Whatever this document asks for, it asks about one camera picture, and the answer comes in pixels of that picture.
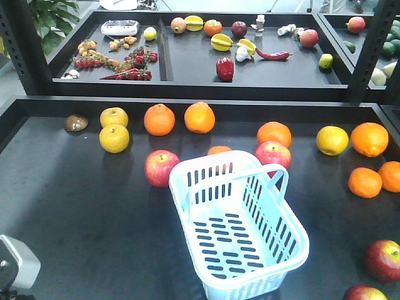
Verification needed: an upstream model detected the orange lower right outer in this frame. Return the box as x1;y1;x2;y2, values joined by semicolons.
378;161;400;193

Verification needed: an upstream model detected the small orange centre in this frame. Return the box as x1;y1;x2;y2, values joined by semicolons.
207;145;232;155

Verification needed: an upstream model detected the red bell pepper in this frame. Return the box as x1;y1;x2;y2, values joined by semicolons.
216;57;234;81

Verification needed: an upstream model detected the red apple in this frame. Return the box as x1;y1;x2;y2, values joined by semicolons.
364;239;399;283
254;141;292;169
144;149;181;188
343;285;388;300

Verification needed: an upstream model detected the yellow round pear front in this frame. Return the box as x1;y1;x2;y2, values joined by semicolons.
99;124;129;153

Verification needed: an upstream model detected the black wooden produce display table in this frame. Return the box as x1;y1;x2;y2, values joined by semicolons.
0;95;400;300

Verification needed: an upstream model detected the orange lower right inner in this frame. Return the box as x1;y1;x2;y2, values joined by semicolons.
347;167;383;199

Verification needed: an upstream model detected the red apple front right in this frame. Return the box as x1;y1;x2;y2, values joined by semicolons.
343;285;388;300

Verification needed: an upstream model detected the yellow round pear rear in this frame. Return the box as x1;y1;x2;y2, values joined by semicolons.
99;107;129;128

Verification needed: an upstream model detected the black upper produce tray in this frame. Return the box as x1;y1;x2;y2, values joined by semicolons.
48;10;378;101

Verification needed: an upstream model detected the light blue plastic basket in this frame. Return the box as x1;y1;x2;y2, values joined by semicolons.
169;150;309;299

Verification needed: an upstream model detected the orange behind centre apple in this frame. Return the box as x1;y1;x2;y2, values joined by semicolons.
257;121;292;148

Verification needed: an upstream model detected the red chili pepper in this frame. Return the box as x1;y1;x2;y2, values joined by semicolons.
256;48;291;61

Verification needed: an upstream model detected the green potted plant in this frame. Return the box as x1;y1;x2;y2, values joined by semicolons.
27;0;80;56

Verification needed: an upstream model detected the yellow round pear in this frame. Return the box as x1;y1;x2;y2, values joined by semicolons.
99;107;129;128
99;124;129;153

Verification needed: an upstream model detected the large orange far right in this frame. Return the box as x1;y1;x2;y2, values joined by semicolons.
351;122;389;158

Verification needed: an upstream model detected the red apple back left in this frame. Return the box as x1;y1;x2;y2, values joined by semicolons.
144;149;181;188

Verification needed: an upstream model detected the orange back left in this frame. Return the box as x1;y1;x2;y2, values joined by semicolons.
144;104;175;136

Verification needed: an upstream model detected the red apple centre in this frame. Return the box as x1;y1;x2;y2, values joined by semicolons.
254;141;292;169

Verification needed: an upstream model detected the red apple front middle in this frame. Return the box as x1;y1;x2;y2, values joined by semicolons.
364;239;399;283

